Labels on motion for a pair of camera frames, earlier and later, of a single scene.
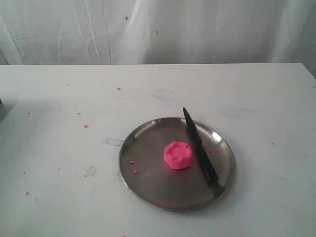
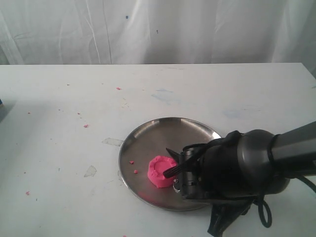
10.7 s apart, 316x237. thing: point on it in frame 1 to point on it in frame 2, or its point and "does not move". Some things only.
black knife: (191, 129) to (175, 170)
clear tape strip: (115, 141) does not move
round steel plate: (146, 174) does not move
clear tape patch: (91, 172) does not move
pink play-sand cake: (178, 154) to (156, 167)
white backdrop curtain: (133, 32) does not move
